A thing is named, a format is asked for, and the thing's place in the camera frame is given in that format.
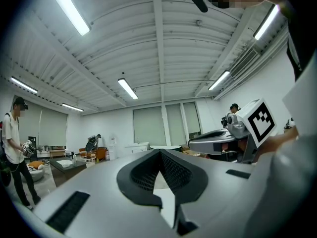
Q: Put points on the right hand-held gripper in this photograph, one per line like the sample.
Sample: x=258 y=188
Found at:
x=260 y=123

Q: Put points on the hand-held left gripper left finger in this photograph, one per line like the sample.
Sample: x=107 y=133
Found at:
x=99 y=195

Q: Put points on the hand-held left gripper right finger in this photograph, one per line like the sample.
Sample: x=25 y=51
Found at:
x=223 y=195

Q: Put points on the person's right forearm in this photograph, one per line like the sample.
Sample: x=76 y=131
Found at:
x=284 y=136

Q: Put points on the dark low table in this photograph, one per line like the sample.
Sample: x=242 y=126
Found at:
x=67 y=166

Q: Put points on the white water dispenser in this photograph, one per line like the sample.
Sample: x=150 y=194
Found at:
x=113 y=145

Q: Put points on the ceiling tube light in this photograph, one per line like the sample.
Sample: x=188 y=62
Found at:
x=69 y=9
x=127 y=88
x=23 y=84
x=219 y=80
x=266 y=22
x=72 y=107

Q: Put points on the person's grey trousers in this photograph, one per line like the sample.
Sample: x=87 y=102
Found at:
x=294 y=195

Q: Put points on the ceiling air conditioner vent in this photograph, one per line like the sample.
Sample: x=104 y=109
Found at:
x=244 y=62

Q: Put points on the person's black shirt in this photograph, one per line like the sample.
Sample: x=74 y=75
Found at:
x=302 y=33

